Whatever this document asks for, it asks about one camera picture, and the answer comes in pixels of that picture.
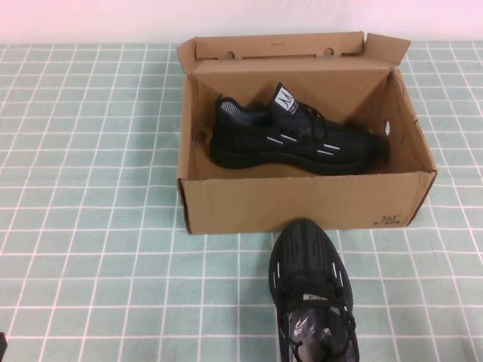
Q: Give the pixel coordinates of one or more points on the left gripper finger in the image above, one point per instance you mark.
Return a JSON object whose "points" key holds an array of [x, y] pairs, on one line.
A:
{"points": [[3, 348]]}

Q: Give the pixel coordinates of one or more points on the black sneaker stuffed with paper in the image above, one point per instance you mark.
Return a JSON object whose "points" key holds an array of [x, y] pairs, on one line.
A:
{"points": [[302, 256]]}

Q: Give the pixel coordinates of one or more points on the brown cardboard shoe box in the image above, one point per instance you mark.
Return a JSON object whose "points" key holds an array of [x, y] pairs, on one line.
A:
{"points": [[283, 203]]}

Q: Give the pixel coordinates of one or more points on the black sneaker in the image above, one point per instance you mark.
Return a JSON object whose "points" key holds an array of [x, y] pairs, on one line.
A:
{"points": [[245, 128]]}

